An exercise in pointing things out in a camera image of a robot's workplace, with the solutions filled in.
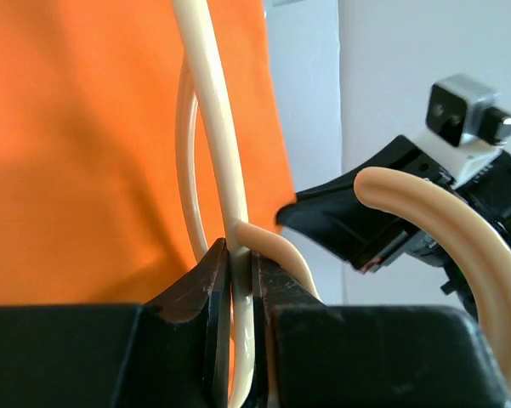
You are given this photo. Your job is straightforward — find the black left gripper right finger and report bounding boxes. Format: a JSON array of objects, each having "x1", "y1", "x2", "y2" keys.
[{"x1": 248, "y1": 254, "x2": 511, "y2": 407}]

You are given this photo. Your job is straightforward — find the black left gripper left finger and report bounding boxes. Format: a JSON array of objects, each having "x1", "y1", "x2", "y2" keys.
[{"x1": 0, "y1": 240, "x2": 230, "y2": 407}]

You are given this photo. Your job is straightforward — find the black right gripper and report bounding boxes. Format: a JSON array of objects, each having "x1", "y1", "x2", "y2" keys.
[{"x1": 275, "y1": 134, "x2": 511, "y2": 273}]

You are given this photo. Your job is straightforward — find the beige plastic hanger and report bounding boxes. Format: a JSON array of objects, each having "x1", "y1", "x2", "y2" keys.
[{"x1": 173, "y1": 1, "x2": 511, "y2": 407}]

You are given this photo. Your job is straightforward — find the orange trousers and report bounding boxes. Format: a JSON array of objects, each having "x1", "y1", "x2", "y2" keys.
[{"x1": 0, "y1": 0, "x2": 295, "y2": 396}]

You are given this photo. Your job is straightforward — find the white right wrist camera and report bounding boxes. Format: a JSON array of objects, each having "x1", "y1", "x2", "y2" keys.
[{"x1": 412, "y1": 74, "x2": 511, "y2": 189}]

